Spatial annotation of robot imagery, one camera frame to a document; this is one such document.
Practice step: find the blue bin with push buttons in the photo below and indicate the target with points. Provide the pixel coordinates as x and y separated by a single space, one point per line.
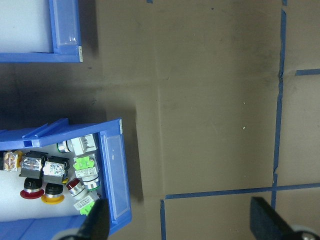
75 130

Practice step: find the green white push button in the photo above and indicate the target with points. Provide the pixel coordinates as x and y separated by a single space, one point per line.
76 189

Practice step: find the yellow mushroom head button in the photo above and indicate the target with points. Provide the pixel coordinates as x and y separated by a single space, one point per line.
52 198

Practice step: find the silver button green contact block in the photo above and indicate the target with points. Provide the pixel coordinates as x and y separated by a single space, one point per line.
85 165

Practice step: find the red mushroom head button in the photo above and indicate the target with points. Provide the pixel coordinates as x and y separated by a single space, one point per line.
31 193

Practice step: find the orange flat head button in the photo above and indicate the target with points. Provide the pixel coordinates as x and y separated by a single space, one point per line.
10 161

